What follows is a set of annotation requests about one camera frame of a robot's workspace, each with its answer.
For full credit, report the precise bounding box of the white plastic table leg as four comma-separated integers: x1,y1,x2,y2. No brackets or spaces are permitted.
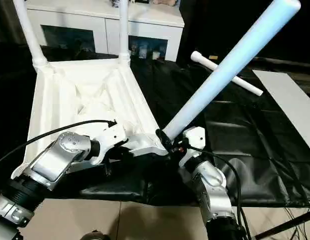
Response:
190,50,264,97
118,0,132,62
13,0,49,69
162,0,301,143

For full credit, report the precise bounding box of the black work mat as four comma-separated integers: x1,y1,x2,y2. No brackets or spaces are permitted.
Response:
0,41,310,208

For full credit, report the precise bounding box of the flat white board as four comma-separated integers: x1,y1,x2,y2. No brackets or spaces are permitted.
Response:
252,69,310,155

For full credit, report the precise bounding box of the black stand leg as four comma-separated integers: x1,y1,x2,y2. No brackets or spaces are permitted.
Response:
255,210,310,240

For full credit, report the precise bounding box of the white cabinet with glass doors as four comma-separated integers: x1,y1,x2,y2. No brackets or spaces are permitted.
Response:
26,0,185,63

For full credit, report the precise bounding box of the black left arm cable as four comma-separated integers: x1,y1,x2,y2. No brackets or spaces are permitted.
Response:
0,119,118,169

